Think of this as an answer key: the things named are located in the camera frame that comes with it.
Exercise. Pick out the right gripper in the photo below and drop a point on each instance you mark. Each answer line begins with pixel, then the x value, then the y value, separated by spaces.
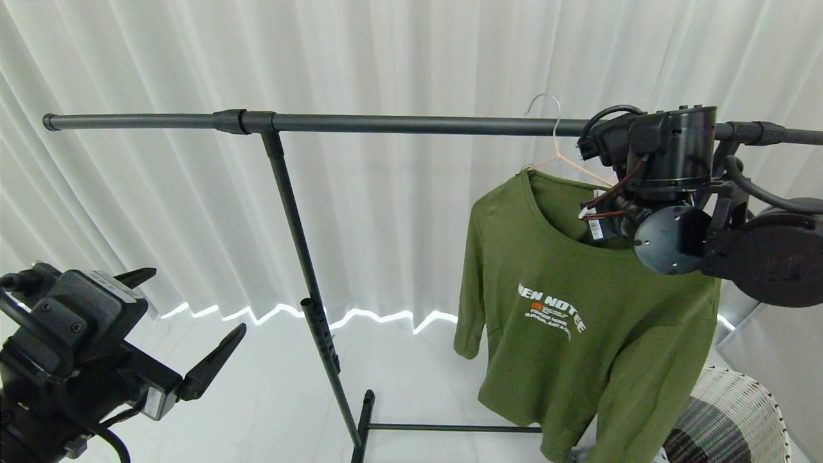
pixel 617 225

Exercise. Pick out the black clothes rack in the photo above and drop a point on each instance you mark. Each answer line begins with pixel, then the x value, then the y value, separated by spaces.
pixel 386 123

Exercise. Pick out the pink clothes hanger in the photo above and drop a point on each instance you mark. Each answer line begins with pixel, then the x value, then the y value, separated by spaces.
pixel 557 138

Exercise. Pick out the white curtain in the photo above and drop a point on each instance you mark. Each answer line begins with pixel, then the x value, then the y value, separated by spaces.
pixel 193 58

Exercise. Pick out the white laundry basket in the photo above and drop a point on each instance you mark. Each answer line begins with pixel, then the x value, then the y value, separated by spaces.
pixel 739 411

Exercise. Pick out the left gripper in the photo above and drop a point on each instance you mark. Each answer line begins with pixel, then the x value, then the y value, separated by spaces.
pixel 138 379

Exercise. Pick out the green long-sleeved shirt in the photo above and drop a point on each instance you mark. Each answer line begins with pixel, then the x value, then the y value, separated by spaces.
pixel 578 360

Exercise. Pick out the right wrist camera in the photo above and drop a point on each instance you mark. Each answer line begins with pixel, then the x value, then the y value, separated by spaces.
pixel 604 138

